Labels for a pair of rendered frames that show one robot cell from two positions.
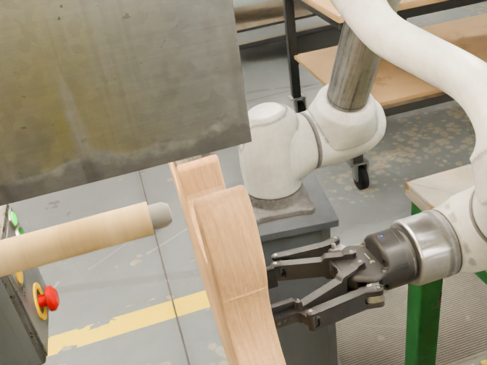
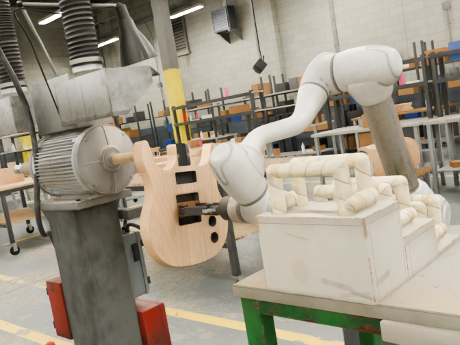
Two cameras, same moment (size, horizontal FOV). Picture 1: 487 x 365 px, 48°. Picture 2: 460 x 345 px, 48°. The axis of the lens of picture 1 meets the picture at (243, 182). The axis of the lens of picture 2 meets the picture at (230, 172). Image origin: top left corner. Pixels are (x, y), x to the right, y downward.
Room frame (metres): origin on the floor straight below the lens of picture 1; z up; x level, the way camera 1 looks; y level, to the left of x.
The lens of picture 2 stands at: (-0.35, -1.46, 1.33)
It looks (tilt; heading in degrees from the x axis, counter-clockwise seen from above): 6 degrees down; 55
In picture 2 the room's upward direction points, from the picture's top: 9 degrees counter-clockwise
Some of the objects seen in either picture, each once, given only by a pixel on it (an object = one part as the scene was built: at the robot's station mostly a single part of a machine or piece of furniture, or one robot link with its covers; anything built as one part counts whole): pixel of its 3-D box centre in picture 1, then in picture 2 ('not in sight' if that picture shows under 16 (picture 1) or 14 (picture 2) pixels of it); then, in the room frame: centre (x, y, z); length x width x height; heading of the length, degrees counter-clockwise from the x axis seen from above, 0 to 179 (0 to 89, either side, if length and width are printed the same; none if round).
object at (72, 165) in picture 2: not in sight; (83, 162); (0.35, 0.49, 1.25); 0.41 x 0.27 x 0.26; 102
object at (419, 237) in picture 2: not in sight; (367, 244); (0.59, -0.63, 0.98); 0.27 x 0.16 x 0.09; 102
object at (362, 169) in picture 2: not in sight; (364, 182); (0.49, -0.74, 1.15); 0.03 x 0.03 x 0.09
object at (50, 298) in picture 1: (44, 300); not in sight; (0.65, 0.33, 0.98); 0.04 x 0.04 x 0.04; 12
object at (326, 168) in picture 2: not in sight; (304, 169); (0.39, -0.67, 1.20); 0.20 x 0.03 x 0.03; 101
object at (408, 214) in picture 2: not in sight; (401, 218); (0.61, -0.73, 1.04); 0.11 x 0.03 x 0.03; 12
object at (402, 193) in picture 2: not in sight; (403, 202); (0.64, -0.71, 1.07); 0.03 x 0.03 x 0.09
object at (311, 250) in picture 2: not in sight; (330, 247); (0.44, -0.66, 1.02); 0.27 x 0.15 x 0.17; 102
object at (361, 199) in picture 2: not in sight; (361, 199); (0.45, -0.76, 1.12); 0.11 x 0.03 x 0.03; 12
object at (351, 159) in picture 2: not in sight; (326, 162); (0.47, -0.66, 1.20); 0.20 x 0.03 x 0.03; 101
